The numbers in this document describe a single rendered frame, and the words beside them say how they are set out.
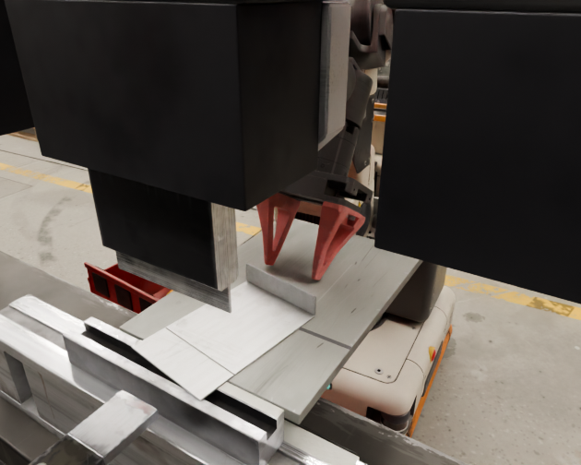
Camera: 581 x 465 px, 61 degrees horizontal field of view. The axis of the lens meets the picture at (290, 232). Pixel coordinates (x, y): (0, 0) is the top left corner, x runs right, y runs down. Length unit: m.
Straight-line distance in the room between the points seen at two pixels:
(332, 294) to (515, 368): 1.61
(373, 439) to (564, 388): 1.56
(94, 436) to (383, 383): 1.14
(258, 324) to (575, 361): 1.83
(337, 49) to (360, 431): 0.37
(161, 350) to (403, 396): 1.07
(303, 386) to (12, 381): 0.31
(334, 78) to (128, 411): 0.25
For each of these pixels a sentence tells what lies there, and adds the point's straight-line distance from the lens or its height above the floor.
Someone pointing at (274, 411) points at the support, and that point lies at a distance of 0.36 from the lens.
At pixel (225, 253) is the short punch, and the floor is 1.12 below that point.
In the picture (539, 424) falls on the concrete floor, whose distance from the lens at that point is 1.86.
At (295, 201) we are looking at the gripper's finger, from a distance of 0.53.
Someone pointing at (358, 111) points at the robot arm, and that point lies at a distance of 0.49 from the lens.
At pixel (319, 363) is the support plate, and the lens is 0.39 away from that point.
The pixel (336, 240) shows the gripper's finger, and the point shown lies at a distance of 0.49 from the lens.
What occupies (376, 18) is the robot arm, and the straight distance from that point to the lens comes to 0.52.
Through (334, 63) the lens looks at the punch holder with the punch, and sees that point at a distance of 0.25.
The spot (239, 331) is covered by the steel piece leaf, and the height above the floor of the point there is 1.00.
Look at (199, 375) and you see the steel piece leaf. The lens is 0.38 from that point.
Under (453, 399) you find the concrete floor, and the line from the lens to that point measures 1.84.
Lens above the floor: 1.26
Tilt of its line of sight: 27 degrees down
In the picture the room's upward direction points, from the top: straight up
